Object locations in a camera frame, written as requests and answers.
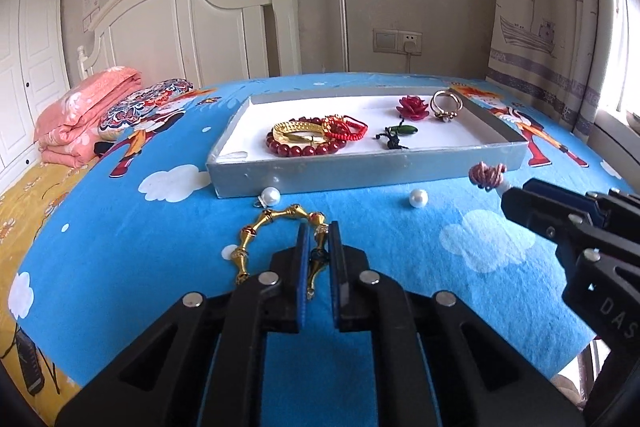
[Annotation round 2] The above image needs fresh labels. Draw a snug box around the red rose brooch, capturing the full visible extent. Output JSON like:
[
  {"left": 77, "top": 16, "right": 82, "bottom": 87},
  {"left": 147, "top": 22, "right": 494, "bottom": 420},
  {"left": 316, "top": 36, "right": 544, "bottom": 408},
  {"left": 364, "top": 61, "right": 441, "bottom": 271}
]
[{"left": 396, "top": 95, "right": 431, "bottom": 122}]

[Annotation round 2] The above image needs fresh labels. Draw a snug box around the gold bamboo link bracelet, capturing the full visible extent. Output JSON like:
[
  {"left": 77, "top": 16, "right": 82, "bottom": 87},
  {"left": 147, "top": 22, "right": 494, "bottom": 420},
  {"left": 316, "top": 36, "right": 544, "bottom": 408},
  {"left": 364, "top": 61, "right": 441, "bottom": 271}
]
[{"left": 231, "top": 204, "right": 331, "bottom": 300}]

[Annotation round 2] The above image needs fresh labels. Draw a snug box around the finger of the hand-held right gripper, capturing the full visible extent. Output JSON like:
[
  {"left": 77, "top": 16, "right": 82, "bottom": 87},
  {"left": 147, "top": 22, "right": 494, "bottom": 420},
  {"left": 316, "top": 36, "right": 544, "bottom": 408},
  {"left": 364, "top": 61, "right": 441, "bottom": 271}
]
[
  {"left": 525, "top": 178, "right": 640, "bottom": 233},
  {"left": 501, "top": 188, "right": 640, "bottom": 258}
]

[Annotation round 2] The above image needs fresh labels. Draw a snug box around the wall power socket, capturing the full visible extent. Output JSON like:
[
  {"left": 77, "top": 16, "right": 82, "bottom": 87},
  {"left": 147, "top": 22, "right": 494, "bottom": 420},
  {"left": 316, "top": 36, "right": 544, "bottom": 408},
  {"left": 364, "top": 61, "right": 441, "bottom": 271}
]
[{"left": 397, "top": 29, "right": 423, "bottom": 55}]

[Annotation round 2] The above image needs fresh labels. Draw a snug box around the paper wall notice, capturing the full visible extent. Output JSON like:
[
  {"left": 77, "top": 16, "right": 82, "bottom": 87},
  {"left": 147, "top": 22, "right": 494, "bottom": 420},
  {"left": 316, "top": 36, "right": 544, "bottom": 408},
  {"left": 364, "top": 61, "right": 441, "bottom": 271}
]
[{"left": 81, "top": 0, "right": 101, "bottom": 32}]

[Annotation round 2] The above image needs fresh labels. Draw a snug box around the green pendant with black cord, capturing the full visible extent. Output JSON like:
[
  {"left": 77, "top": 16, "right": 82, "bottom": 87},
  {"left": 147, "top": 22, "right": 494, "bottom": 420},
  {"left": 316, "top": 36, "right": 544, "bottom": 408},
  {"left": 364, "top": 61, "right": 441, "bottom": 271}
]
[{"left": 375, "top": 122, "right": 418, "bottom": 151}]

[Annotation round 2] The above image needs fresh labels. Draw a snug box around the gold bangle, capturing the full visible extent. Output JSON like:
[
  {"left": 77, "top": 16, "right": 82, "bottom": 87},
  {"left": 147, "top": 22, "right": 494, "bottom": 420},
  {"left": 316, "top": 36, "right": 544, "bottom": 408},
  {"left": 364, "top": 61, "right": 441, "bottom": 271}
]
[{"left": 271, "top": 118, "right": 328, "bottom": 146}]

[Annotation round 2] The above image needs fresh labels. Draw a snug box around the silver ornament ring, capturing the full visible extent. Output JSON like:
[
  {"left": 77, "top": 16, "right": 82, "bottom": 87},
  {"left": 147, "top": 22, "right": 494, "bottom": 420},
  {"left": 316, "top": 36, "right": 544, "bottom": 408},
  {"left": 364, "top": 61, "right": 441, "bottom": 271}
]
[{"left": 430, "top": 90, "right": 464, "bottom": 122}]

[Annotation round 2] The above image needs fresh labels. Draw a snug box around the white bed headboard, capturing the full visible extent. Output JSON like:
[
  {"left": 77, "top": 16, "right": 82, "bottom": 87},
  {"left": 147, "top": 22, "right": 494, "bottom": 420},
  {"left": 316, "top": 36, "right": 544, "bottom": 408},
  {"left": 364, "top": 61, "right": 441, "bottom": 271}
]
[{"left": 76, "top": 0, "right": 303, "bottom": 90}]

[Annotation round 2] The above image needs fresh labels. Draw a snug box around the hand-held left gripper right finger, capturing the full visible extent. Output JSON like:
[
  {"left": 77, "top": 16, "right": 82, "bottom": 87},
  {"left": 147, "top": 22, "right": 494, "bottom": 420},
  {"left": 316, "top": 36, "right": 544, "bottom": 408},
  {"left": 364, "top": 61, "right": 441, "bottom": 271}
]
[{"left": 329, "top": 221, "right": 586, "bottom": 427}]

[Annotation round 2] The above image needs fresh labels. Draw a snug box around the pink folded quilt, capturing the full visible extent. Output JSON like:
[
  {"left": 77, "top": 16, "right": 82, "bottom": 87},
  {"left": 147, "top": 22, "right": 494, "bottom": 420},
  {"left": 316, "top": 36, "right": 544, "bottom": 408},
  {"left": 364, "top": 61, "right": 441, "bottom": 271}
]
[{"left": 34, "top": 67, "right": 143, "bottom": 168}]

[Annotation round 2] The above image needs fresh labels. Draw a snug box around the red bead bracelet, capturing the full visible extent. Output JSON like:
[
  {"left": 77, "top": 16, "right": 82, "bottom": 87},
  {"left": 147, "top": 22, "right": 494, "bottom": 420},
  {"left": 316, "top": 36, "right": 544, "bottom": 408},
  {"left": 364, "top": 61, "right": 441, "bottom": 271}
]
[{"left": 265, "top": 119, "right": 351, "bottom": 158}]

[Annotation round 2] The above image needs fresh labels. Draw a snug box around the wall light switch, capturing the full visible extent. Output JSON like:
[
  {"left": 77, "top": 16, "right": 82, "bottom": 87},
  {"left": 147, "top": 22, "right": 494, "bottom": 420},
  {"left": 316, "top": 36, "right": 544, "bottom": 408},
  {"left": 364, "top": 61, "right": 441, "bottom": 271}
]
[{"left": 372, "top": 28, "right": 399, "bottom": 54}]

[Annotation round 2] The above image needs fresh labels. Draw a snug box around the yellow bed sheet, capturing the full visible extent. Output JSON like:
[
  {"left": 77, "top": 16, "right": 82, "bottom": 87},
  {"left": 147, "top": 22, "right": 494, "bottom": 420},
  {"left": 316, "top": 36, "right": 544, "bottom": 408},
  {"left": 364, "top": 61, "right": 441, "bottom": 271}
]
[{"left": 0, "top": 157, "right": 101, "bottom": 427}]

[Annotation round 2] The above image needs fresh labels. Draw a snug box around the grey cardboard tray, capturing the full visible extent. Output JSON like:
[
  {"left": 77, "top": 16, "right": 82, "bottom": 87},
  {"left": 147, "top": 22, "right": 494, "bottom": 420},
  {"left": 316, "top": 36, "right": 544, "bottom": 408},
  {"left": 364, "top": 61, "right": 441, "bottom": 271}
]
[{"left": 206, "top": 84, "right": 528, "bottom": 198}]

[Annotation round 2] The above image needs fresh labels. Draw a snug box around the red string bracelet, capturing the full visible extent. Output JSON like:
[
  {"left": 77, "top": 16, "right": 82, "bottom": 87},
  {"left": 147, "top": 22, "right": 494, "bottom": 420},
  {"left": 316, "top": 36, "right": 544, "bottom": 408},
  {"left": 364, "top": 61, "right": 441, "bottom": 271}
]
[{"left": 321, "top": 114, "right": 368, "bottom": 142}]

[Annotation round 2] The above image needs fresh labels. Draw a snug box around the blue cartoon printed tablecloth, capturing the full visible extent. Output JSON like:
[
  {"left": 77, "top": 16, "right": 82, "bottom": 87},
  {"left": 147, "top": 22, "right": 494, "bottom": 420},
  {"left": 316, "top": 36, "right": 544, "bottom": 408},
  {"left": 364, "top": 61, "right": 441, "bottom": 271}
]
[{"left": 7, "top": 72, "right": 640, "bottom": 427}]

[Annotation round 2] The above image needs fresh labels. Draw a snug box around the white wardrobe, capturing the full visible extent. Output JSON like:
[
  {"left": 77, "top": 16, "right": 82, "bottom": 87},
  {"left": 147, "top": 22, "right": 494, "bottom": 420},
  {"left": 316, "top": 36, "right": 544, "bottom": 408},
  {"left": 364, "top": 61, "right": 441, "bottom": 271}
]
[{"left": 0, "top": 0, "right": 71, "bottom": 175}]

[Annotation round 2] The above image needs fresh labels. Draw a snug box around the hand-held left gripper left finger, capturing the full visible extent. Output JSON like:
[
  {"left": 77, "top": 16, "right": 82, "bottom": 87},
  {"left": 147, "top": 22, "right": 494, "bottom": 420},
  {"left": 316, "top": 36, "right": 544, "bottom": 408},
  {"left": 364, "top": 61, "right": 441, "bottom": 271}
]
[{"left": 55, "top": 223, "right": 310, "bottom": 427}]

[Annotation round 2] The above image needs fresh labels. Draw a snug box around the ship printed curtain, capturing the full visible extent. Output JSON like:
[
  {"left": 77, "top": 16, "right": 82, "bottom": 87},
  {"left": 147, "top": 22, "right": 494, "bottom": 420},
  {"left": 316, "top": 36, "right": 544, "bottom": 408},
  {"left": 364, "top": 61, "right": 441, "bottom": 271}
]
[{"left": 485, "top": 0, "right": 631, "bottom": 148}]

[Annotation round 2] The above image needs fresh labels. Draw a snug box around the patterned round pillow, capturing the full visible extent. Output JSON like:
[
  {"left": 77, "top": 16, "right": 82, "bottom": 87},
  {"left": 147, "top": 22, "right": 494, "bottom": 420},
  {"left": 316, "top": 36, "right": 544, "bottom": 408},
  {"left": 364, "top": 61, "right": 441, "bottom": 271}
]
[{"left": 97, "top": 78, "right": 195, "bottom": 140}]

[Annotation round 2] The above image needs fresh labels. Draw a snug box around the metal pole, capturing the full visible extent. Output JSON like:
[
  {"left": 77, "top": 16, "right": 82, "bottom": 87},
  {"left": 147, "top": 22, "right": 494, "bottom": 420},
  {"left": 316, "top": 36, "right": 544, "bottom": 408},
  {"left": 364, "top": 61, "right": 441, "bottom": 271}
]
[{"left": 336, "top": 0, "right": 349, "bottom": 72}]

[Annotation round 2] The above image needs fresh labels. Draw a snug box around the black handheld device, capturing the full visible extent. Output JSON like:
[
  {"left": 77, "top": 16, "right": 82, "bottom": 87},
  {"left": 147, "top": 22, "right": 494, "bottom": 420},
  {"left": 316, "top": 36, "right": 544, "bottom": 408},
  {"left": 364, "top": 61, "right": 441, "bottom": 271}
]
[{"left": 15, "top": 327, "right": 47, "bottom": 395}]

